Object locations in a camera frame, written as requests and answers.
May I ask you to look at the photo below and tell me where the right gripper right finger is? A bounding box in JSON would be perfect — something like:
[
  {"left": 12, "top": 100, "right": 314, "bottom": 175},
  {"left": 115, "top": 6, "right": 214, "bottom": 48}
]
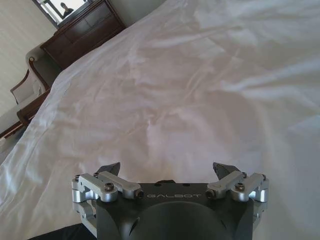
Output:
[{"left": 204, "top": 161, "right": 271, "bottom": 227}]

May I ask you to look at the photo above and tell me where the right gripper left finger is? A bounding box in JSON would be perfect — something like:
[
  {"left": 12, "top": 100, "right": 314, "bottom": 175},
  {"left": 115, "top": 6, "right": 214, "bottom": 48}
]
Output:
[{"left": 71, "top": 161, "right": 144, "bottom": 232}]

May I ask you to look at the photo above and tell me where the white bed sheet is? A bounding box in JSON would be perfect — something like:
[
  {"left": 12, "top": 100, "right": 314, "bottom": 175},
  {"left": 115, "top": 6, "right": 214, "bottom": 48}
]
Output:
[{"left": 0, "top": 0, "right": 320, "bottom": 240}]

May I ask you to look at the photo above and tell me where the black cloth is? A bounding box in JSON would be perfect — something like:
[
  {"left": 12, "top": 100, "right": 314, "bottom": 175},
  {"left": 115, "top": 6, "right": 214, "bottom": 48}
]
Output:
[{"left": 29, "top": 216, "right": 85, "bottom": 240}]

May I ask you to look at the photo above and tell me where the dark wooden cabinet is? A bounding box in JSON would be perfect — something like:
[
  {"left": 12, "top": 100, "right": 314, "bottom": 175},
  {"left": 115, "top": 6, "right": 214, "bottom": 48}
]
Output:
[{"left": 39, "top": 0, "right": 127, "bottom": 71}]

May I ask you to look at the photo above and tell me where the person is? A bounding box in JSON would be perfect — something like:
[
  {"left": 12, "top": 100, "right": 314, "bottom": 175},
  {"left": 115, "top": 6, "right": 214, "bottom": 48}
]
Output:
[{"left": 60, "top": 2, "right": 75, "bottom": 19}]

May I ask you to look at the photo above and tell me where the wood-framed mirror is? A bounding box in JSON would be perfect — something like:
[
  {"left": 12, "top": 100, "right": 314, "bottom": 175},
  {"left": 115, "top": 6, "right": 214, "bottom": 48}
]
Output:
[{"left": 31, "top": 0, "right": 91, "bottom": 29}]

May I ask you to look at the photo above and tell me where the cream armchair with wooden frame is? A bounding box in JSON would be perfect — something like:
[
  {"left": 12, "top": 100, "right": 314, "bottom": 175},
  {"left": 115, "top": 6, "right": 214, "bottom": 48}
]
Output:
[{"left": 9, "top": 45, "right": 62, "bottom": 106}]

